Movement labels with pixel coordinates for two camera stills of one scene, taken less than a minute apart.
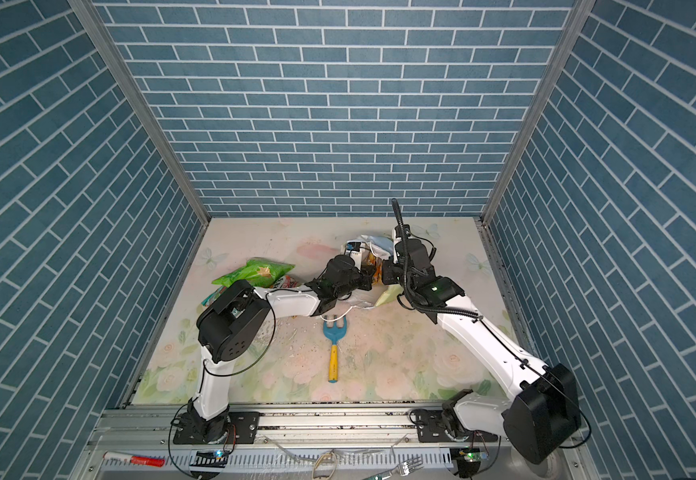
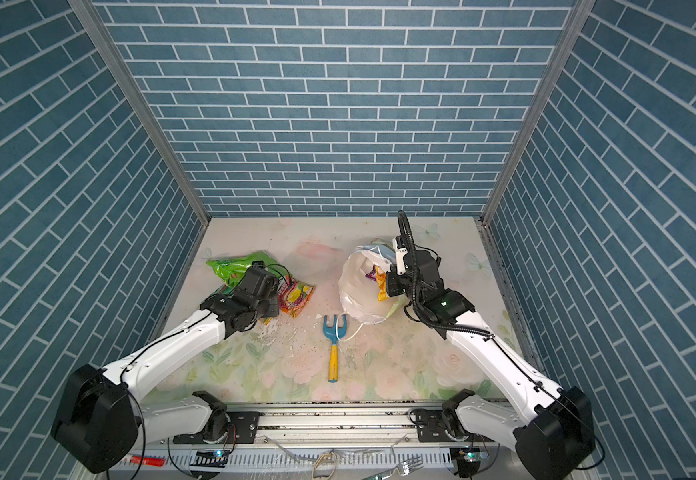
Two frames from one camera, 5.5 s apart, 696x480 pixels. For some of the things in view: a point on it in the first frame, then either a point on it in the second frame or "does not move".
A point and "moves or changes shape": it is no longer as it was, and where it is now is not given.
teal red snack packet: [213, 296] does not move
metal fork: [403, 469] does not move
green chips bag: [258, 272] moves or changes shape
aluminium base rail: [302, 428] does not move
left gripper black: [365, 277] to [273, 296]
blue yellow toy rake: [335, 333] does not move
